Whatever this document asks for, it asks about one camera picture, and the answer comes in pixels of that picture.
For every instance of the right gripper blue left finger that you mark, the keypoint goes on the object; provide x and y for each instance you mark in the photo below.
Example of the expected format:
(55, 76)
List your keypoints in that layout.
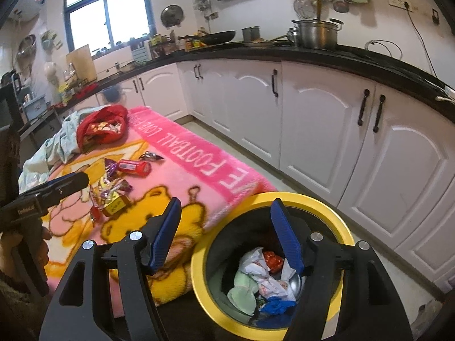
(164, 234)

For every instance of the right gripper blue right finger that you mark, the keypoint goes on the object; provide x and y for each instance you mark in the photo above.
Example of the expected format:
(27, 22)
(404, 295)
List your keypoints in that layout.
(286, 236)

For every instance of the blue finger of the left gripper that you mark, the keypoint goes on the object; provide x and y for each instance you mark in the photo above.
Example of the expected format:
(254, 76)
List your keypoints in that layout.
(64, 186)

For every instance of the red long snack wrapper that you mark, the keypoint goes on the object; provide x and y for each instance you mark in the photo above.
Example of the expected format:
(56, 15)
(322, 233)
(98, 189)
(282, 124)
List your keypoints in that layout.
(96, 215)

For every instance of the yellow snack box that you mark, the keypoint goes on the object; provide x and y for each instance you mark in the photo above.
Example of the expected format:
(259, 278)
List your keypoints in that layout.
(116, 203)

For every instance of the red sausage stick wrapper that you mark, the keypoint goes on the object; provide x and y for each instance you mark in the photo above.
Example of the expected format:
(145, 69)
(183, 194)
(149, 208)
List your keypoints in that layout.
(137, 168)

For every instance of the blue glove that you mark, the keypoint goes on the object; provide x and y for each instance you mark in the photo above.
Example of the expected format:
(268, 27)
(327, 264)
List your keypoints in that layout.
(274, 306)

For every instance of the white plastic wrapper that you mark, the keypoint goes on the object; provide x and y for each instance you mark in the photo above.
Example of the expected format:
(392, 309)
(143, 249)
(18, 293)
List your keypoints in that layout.
(270, 271)

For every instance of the yellow rimmed black trash bin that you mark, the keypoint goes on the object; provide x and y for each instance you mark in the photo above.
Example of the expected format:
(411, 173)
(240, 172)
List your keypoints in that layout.
(318, 290)

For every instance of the white kitchen cabinets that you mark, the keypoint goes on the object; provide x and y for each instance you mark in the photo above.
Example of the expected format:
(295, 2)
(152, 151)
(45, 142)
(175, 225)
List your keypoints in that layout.
(381, 157)

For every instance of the black kitchen countertop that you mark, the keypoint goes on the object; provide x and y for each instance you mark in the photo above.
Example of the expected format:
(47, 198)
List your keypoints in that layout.
(360, 62)

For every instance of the left hand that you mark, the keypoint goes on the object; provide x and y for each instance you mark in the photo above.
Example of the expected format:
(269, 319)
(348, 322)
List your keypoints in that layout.
(12, 239)

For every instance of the purple candy wrapper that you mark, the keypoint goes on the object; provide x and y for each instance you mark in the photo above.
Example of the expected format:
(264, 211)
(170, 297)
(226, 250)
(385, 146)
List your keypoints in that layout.
(113, 181)

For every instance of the light blue crumpled cloth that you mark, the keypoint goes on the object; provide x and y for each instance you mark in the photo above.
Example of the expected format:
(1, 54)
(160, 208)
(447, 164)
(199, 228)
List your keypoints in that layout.
(54, 151)

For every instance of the pink cartoon bear blanket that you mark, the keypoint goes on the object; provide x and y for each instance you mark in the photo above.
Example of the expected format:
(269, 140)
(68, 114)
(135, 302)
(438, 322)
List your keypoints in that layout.
(208, 181)

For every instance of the red fabric bag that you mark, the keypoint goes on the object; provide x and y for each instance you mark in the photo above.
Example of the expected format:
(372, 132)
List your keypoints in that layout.
(105, 126)

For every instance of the dark foil candy wrapper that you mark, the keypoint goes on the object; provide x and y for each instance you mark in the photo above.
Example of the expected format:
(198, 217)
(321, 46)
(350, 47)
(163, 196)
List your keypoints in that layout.
(151, 157)

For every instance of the pale green sponge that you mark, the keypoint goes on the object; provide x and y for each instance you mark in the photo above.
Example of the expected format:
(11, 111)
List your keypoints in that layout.
(242, 295)

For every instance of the wooden cutting board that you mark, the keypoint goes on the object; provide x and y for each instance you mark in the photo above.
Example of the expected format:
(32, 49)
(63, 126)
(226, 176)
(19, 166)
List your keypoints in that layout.
(81, 59)

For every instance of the blue framed window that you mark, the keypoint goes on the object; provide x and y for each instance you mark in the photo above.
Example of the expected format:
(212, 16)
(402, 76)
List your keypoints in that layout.
(104, 24)

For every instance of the clear plastic bag on floor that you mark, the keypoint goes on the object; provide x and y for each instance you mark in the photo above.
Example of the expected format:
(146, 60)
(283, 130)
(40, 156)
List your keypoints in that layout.
(426, 315)

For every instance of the grey metal canister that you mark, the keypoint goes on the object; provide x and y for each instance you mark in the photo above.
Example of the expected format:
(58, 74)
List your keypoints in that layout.
(251, 34)

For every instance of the steel stock pot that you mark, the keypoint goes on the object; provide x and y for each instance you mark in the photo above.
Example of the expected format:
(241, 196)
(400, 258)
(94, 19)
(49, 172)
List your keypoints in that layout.
(315, 34)

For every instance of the black wok pan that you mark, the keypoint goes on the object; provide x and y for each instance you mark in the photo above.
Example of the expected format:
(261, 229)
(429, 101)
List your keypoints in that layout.
(212, 38)

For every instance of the round pot lid on wall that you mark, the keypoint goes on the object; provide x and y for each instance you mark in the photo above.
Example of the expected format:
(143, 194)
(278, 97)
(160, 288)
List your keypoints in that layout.
(171, 16)

